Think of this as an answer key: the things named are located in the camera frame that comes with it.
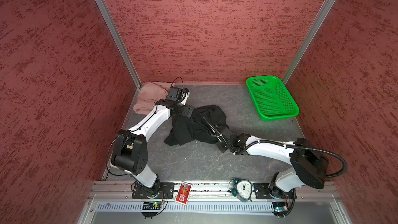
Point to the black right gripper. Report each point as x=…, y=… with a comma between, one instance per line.
x=218, y=144

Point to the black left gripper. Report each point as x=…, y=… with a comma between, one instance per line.
x=184, y=113

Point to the black shorts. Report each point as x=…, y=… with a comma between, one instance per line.
x=197, y=127

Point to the pink shorts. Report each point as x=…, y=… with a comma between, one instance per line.
x=149, y=94

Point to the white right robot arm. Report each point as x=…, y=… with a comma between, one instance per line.
x=308, y=166

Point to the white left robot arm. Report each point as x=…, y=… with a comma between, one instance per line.
x=130, y=151

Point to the dark green alarm clock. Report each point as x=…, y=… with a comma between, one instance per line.
x=242, y=189

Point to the green plastic basket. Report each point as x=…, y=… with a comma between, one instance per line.
x=271, y=98

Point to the red card pack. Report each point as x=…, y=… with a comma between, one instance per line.
x=183, y=193

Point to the right controller board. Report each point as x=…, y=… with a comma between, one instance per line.
x=280, y=209

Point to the controller board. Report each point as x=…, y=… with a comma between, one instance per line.
x=280, y=209
x=151, y=209

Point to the left controller board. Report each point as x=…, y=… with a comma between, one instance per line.
x=151, y=209

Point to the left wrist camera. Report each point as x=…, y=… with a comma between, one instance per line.
x=178, y=95

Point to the aluminium front rail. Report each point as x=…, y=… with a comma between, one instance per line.
x=122, y=190

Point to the aluminium corner post left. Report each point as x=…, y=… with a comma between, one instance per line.
x=104, y=10

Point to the aluminium corner post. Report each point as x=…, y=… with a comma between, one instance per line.
x=104, y=10
x=313, y=30

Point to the aluminium corner post right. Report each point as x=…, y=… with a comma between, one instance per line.
x=313, y=30

